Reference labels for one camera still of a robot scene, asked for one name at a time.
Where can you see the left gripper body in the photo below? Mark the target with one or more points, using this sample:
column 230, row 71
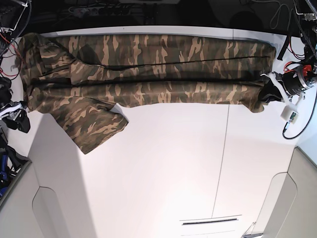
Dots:
column 294, row 82

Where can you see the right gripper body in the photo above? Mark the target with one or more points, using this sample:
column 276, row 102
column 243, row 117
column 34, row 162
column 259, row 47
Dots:
column 8, row 108

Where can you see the camouflage T-shirt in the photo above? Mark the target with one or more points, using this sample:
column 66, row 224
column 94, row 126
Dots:
column 79, row 79

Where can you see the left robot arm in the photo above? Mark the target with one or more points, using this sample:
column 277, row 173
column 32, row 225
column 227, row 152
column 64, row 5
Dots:
column 304, row 19

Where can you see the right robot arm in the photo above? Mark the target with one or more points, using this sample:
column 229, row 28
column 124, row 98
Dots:
column 14, row 18

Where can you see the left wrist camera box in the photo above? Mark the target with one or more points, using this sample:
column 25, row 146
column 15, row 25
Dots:
column 289, row 114

